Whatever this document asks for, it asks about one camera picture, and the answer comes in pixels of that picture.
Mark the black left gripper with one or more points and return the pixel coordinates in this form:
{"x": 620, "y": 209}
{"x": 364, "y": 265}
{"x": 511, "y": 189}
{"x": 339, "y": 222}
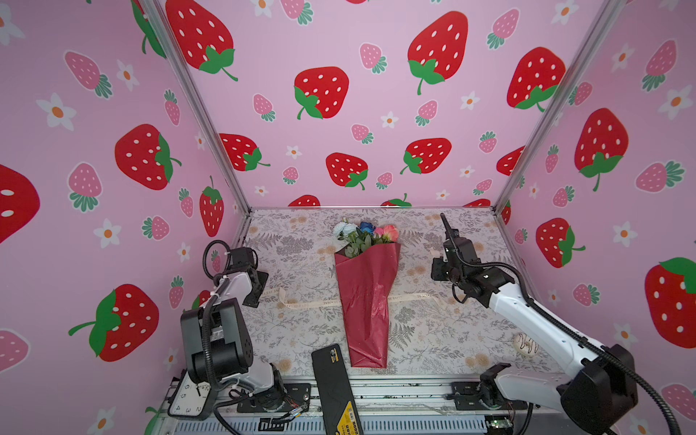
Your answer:
{"x": 261, "y": 277}

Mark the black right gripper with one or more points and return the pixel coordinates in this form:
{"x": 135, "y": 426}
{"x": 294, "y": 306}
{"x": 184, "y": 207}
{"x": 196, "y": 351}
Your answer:
{"x": 435, "y": 270}

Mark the beige ribbon pile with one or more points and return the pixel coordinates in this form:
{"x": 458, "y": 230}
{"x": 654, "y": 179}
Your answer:
{"x": 280, "y": 297}

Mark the large pink fake rose stem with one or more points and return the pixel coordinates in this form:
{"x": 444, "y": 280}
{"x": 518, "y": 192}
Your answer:
{"x": 390, "y": 234}

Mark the dark red wrapping paper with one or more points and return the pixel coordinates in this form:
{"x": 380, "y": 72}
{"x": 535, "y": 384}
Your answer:
{"x": 365, "y": 283}

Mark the blue fake rose stem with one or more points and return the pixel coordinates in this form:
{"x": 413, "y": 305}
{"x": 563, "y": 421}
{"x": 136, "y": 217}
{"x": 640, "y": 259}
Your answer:
{"x": 366, "y": 228}

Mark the white fake flower stem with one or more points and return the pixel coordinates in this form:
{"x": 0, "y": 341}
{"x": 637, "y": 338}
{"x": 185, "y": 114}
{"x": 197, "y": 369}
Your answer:
{"x": 356, "y": 244}

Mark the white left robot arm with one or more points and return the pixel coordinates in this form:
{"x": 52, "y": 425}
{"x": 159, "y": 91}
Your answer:
{"x": 217, "y": 344}

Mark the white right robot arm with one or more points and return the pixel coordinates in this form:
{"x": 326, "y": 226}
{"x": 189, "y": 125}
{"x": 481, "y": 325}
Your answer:
{"x": 598, "y": 384}

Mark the small beige patterned object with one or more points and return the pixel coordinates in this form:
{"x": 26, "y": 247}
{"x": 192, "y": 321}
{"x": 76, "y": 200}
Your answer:
{"x": 525, "y": 346}

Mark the black framed analog clock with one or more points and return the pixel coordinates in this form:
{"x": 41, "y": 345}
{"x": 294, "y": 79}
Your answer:
{"x": 191, "y": 401}

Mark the black flat device yellow label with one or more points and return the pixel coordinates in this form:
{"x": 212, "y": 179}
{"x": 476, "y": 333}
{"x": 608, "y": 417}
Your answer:
{"x": 339, "y": 409}

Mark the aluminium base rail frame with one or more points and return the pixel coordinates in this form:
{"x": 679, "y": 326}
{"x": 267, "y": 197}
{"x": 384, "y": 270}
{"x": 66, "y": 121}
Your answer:
{"x": 414, "y": 405}

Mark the aluminium corner post right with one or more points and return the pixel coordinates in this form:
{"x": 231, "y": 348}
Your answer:
{"x": 597, "y": 32}

